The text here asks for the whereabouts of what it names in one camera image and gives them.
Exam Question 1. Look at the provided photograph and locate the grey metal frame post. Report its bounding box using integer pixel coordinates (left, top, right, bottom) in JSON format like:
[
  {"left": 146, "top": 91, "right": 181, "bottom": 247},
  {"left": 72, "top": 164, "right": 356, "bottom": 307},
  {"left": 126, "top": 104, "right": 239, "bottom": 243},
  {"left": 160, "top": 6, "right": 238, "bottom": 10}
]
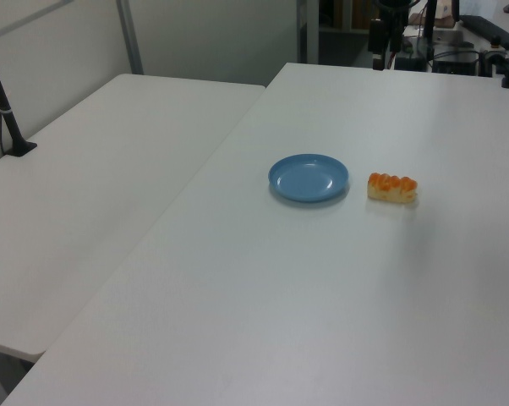
[{"left": 116, "top": 0, "right": 145, "bottom": 77}]

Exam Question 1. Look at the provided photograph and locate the blue round plate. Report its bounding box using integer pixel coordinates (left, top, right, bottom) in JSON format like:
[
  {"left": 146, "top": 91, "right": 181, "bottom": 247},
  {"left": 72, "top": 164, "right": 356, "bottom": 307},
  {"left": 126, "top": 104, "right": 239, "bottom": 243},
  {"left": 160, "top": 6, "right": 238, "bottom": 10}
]
[{"left": 267, "top": 153, "right": 350, "bottom": 203}]

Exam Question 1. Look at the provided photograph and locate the black equipment box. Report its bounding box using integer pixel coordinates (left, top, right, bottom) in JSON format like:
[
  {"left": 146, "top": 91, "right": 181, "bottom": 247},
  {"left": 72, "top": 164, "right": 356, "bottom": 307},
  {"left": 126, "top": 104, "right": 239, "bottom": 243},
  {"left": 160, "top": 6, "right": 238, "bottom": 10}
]
[{"left": 431, "top": 50, "right": 480, "bottom": 76}]

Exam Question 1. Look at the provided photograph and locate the black stand pole with base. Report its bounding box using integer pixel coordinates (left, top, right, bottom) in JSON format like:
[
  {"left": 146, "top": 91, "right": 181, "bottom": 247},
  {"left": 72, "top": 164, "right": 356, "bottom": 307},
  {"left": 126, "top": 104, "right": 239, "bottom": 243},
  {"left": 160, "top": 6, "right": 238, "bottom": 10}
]
[{"left": 0, "top": 33, "right": 39, "bottom": 158}]

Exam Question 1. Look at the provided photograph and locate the black vertical pole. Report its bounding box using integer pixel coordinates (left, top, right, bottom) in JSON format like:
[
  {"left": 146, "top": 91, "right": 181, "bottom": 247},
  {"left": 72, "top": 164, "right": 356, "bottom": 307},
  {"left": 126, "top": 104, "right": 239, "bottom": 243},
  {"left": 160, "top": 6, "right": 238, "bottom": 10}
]
[{"left": 423, "top": 0, "right": 438, "bottom": 46}]

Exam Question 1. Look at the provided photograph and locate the black keyboard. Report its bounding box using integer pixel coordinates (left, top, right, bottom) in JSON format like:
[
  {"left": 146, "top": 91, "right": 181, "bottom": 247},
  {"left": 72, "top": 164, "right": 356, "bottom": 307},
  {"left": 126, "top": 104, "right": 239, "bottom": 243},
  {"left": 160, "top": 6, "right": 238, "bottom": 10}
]
[{"left": 459, "top": 14, "right": 509, "bottom": 48}]

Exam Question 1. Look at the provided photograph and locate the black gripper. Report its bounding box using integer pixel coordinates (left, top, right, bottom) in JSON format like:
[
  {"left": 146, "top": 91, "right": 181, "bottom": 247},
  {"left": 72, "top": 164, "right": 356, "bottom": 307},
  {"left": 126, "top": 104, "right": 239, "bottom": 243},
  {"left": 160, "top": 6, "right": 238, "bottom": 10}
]
[{"left": 369, "top": 0, "right": 411, "bottom": 71}]

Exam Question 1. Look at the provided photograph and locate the orange glazed bread loaf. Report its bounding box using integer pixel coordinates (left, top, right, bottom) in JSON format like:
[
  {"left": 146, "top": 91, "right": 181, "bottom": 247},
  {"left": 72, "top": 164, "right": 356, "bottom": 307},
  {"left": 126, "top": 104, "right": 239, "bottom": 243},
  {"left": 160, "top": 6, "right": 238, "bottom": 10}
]
[{"left": 367, "top": 171, "right": 419, "bottom": 204}]

